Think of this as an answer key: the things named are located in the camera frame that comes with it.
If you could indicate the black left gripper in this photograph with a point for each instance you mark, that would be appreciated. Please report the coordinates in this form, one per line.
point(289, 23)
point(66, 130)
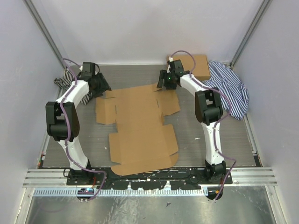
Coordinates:
point(104, 86)

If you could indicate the black white striped cloth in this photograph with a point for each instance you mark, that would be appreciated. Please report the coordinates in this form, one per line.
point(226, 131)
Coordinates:
point(65, 81)

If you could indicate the aluminium frame rail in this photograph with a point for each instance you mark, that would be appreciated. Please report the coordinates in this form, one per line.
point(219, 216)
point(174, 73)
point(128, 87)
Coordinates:
point(45, 178)

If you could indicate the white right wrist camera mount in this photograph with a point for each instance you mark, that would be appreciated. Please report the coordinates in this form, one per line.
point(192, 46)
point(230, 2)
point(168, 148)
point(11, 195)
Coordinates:
point(169, 63)

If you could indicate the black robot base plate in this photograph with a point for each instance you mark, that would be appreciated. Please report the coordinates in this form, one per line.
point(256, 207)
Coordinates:
point(178, 177)

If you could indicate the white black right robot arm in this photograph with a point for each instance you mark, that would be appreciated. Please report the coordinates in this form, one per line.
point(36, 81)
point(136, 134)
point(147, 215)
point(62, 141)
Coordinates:
point(208, 112)

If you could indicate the slotted grey cable duct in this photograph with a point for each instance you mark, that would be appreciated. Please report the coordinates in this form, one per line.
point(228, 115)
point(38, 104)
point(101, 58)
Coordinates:
point(88, 192)

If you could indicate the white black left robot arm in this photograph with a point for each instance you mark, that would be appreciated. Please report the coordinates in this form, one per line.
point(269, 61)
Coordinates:
point(62, 119)

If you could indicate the blue white striped cloth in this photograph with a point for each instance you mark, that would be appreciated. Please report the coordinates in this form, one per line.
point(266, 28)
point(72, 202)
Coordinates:
point(229, 84)

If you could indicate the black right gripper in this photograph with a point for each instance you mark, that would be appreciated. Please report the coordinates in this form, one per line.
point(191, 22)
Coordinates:
point(163, 75)

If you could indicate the closed brown cardboard box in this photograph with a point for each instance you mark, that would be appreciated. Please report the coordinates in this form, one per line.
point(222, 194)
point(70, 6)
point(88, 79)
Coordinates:
point(201, 71)

